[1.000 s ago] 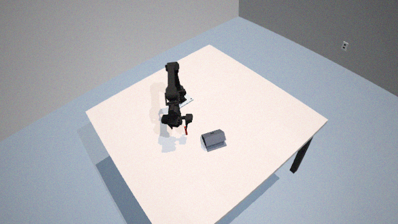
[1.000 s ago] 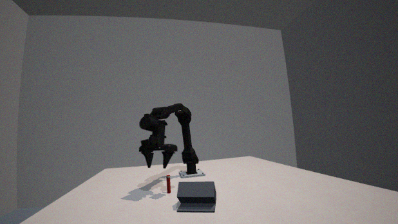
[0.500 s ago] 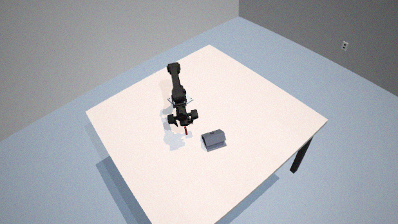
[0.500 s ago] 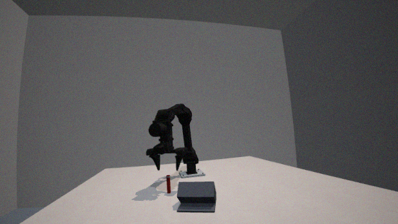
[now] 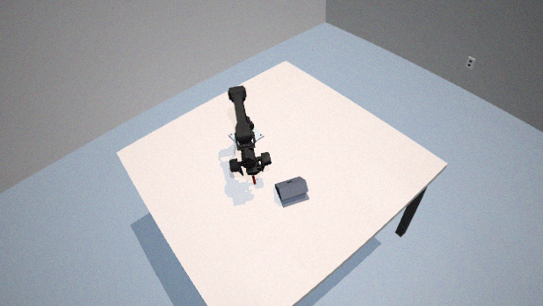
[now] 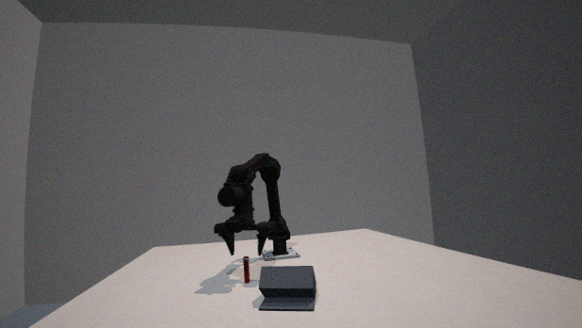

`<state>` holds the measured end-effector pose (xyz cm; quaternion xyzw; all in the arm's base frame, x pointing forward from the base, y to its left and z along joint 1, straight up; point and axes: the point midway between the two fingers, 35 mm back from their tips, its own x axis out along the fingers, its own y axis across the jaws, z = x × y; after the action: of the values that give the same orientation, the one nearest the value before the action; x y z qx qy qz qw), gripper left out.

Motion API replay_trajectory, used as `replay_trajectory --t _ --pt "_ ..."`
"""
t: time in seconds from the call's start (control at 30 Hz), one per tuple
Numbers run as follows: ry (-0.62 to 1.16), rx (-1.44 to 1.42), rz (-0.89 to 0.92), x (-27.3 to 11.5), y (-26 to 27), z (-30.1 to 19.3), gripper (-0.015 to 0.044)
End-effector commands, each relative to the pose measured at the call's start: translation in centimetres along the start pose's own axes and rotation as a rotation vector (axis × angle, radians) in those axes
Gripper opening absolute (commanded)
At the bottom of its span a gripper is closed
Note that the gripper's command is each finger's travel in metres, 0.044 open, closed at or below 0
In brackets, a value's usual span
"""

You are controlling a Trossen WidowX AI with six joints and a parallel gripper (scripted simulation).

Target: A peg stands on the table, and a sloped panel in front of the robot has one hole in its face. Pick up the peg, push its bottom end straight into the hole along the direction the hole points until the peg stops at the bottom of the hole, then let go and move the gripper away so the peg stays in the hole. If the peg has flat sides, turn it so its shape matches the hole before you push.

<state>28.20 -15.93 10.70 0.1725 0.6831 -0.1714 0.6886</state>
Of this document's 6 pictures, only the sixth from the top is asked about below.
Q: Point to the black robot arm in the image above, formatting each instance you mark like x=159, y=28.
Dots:
x=237, y=191

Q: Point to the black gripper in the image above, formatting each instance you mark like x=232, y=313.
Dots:
x=264, y=228

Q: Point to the grey sloped panel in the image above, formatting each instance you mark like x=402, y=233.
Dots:
x=288, y=288

